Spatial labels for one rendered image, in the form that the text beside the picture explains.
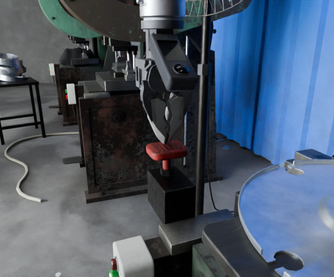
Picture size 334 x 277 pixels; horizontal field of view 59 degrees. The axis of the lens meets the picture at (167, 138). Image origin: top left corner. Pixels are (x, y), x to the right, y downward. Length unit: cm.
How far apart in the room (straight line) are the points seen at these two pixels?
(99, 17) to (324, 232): 132
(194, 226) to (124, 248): 12
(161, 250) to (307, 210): 26
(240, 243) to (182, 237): 24
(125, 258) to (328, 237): 30
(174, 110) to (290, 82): 176
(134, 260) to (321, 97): 174
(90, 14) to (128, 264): 119
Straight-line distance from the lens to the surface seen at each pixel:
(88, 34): 322
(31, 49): 675
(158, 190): 53
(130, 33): 150
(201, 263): 48
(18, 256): 160
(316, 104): 209
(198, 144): 121
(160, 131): 52
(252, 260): 27
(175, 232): 52
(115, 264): 51
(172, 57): 46
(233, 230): 30
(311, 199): 37
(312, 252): 29
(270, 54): 237
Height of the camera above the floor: 95
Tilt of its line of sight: 19 degrees down
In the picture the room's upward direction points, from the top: straight up
